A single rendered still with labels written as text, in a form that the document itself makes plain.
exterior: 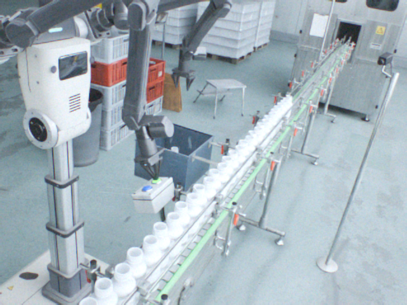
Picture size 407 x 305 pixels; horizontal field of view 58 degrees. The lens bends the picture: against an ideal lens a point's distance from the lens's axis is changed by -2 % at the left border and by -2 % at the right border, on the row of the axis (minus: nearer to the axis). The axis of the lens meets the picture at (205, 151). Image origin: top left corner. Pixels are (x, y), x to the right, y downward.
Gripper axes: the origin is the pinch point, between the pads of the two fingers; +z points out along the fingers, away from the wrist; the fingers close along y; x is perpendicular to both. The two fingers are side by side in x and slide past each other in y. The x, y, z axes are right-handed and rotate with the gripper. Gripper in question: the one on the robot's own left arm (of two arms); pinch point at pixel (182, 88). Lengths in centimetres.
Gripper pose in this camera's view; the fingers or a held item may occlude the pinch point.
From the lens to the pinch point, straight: 190.0
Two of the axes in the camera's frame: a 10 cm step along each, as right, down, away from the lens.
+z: -1.1, 8.8, 4.7
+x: -4.2, 3.9, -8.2
